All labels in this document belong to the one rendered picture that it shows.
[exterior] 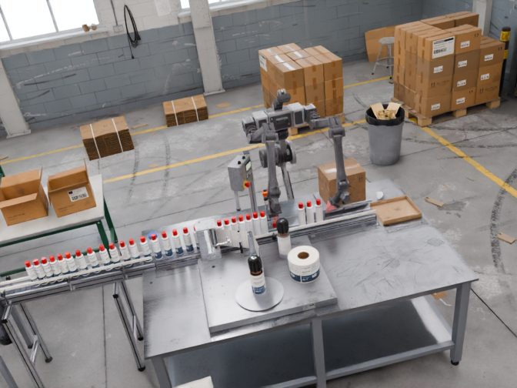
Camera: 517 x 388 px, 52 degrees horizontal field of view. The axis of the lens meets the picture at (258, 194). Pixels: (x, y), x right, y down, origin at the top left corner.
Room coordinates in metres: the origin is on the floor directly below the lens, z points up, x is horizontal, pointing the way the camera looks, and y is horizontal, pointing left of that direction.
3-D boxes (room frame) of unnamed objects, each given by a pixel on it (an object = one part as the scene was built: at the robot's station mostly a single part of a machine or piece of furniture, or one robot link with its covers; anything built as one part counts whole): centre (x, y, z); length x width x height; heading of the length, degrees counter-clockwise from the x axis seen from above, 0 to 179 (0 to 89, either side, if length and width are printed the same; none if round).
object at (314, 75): (7.11, -0.80, 0.45); 1.20 x 0.84 x 0.89; 13
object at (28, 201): (4.06, 2.05, 0.96); 0.53 x 0.45 x 0.37; 13
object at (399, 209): (3.23, -1.01, 0.85); 0.30 x 0.26 x 0.04; 97
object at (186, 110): (7.62, 0.94, 0.11); 0.65 x 0.54 x 0.22; 99
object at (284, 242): (2.84, -0.13, 1.03); 0.09 x 0.09 x 0.30
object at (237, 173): (3.18, 0.10, 1.38); 0.17 x 0.10 x 0.19; 152
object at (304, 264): (2.63, -0.23, 0.95); 0.20 x 0.20 x 0.14
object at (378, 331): (2.93, -0.17, 0.40); 2.04 x 1.25 x 0.81; 97
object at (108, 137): (6.90, 2.01, 0.16); 0.65 x 0.54 x 0.32; 106
